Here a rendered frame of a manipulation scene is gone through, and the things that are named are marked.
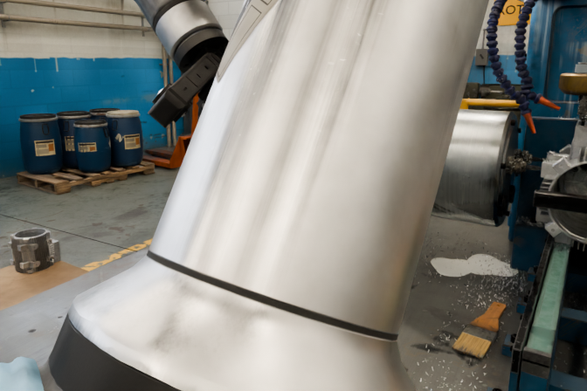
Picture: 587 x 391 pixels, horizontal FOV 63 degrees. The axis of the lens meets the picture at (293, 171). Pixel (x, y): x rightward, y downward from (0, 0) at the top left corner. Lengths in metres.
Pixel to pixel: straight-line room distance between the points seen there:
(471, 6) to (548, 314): 0.65
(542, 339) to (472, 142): 0.44
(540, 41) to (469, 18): 1.16
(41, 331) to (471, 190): 0.85
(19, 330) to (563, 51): 1.29
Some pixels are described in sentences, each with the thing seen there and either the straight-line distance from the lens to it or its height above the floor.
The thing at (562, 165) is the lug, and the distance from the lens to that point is 1.01.
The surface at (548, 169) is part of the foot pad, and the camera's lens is 1.05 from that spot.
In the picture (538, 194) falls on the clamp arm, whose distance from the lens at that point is 1.00.
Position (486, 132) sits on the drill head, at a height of 1.13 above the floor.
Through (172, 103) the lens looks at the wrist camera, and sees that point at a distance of 0.51.
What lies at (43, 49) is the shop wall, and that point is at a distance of 6.55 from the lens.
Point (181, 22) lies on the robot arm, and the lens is 0.61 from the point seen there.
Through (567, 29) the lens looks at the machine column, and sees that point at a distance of 1.33.
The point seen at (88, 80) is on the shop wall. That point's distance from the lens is 6.89.
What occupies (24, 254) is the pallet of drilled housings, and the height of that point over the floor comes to 0.26.
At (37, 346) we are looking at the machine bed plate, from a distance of 0.95.
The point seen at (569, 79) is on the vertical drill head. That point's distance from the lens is 1.08.
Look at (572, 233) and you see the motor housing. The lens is 1.06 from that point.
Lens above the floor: 1.26
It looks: 13 degrees down
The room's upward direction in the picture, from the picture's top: straight up
